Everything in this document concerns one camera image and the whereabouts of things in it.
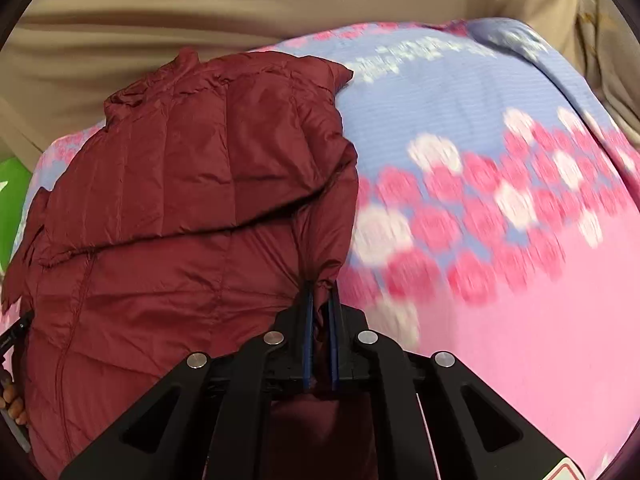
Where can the beige draped curtain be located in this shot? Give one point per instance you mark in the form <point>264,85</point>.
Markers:
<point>60,59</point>

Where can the dark red puffer jacket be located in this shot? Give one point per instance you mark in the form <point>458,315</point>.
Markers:
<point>216,195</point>

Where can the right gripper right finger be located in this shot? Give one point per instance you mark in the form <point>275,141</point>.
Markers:
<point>336,335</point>

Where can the person's left hand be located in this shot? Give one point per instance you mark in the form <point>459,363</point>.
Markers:
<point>12,402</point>

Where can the pink blue floral bedsheet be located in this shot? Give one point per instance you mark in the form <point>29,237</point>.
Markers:
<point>497,218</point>

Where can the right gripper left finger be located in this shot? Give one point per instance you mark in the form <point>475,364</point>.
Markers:
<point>308,337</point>

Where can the green plush pillow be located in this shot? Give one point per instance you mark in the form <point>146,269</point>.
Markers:
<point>14,179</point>

